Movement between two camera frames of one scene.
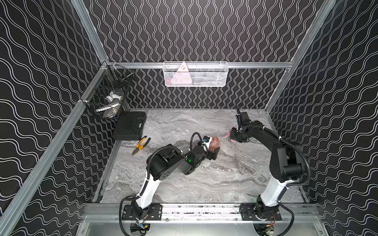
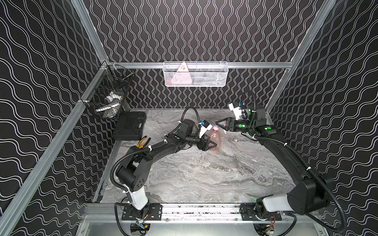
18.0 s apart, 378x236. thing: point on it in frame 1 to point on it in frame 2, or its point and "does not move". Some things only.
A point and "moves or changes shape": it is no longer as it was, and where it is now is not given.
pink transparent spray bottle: x=214 y=144 moves or changes shape
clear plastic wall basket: x=200 y=73 does not move
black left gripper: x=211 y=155 to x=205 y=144
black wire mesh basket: x=108 y=96 does not move
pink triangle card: x=182 y=76 does not move
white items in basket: x=110 y=107 does not move
